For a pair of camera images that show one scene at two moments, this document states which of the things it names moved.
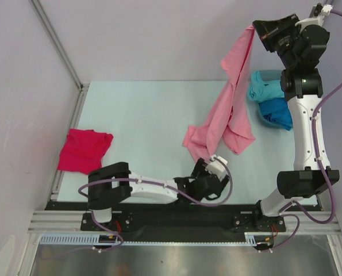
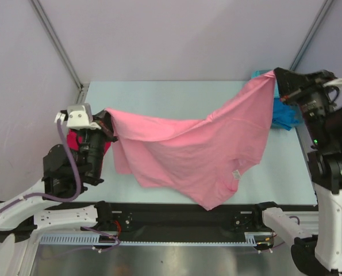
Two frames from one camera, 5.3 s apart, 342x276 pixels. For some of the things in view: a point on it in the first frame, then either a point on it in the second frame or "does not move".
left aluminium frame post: x=83 y=87 does not move
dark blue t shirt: x=277 y=111 does not move
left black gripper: x=200 y=168 → x=104 y=119
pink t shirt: x=230 y=115 → x=203 y=159
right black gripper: x=274 y=33 → x=291 y=88
